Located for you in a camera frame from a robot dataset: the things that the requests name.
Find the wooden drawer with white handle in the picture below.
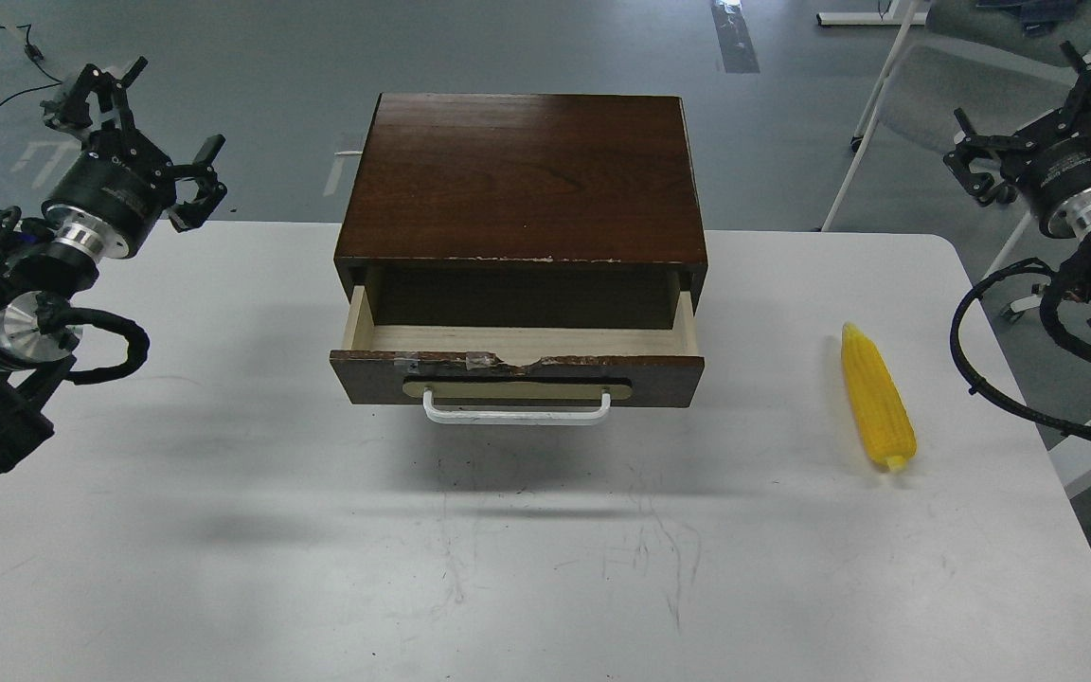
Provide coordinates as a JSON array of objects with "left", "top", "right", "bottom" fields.
[{"left": 329, "top": 270, "right": 706, "bottom": 407}]

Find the dark wooden cabinet box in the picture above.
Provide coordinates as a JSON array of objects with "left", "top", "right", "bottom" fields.
[{"left": 333, "top": 92, "right": 708, "bottom": 301}]

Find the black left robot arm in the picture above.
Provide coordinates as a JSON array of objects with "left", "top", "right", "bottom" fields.
[{"left": 0, "top": 58, "right": 228, "bottom": 475}]

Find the yellow corn cob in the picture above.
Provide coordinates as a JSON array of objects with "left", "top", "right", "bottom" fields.
[{"left": 840, "top": 322, "right": 918, "bottom": 472}]

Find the white table frame leg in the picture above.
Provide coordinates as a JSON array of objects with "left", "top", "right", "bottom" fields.
[{"left": 815, "top": 1, "right": 928, "bottom": 232}]

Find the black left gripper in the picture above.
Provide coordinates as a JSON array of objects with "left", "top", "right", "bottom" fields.
[{"left": 41, "top": 56, "right": 228, "bottom": 259}]

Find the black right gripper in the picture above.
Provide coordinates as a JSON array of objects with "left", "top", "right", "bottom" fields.
[{"left": 943, "top": 41, "right": 1091, "bottom": 239}]

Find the black floor cable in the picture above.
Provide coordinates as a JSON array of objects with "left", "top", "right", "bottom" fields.
[{"left": 0, "top": 0, "right": 68, "bottom": 176}]

